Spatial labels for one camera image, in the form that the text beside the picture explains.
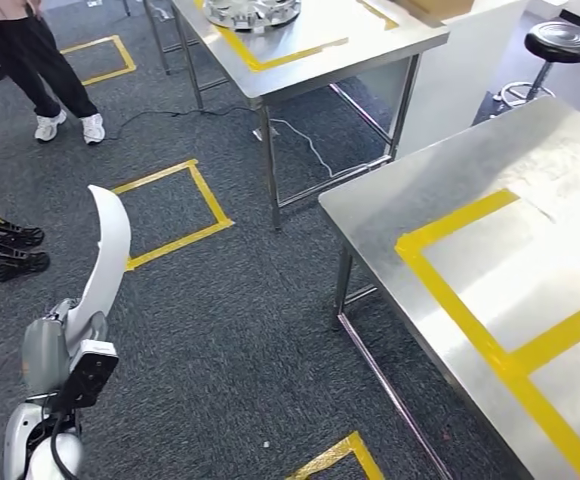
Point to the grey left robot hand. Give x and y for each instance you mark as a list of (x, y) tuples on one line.
[(42, 358)]

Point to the white curved plastic part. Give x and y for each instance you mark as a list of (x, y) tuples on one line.
[(107, 265)]

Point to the steel workbench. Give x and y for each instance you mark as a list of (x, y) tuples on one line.
[(370, 46), (470, 185)]

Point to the black silver humanoid robot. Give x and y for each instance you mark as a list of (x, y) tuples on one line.
[(15, 265)]

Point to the yellow floor tape square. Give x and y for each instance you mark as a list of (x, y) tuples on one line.
[(210, 199)]

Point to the grey floor power strip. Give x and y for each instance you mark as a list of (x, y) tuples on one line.
[(265, 134)]

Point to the grey wheel hubcap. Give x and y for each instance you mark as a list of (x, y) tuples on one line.
[(250, 13)]

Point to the white cabinet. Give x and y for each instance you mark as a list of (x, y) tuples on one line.
[(460, 86)]

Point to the brown cardboard box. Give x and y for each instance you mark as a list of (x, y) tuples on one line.
[(435, 8)]

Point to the black round stool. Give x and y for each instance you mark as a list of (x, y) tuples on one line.
[(560, 41)]

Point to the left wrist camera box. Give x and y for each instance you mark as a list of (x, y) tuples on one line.
[(88, 378)]

